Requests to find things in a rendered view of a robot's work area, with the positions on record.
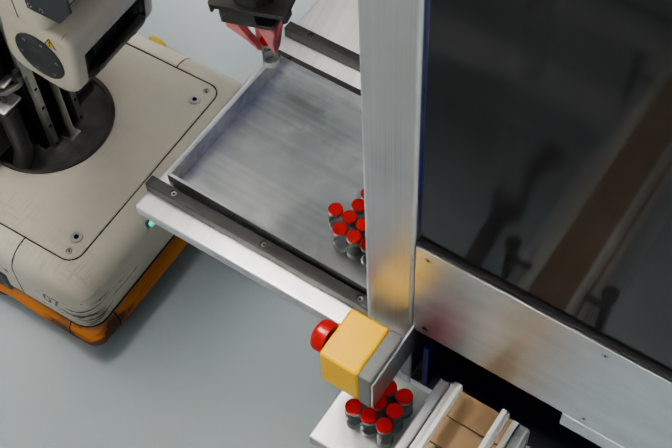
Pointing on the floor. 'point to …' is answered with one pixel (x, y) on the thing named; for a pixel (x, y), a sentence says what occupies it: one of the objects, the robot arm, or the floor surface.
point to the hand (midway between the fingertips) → (267, 43)
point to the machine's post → (393, 125)
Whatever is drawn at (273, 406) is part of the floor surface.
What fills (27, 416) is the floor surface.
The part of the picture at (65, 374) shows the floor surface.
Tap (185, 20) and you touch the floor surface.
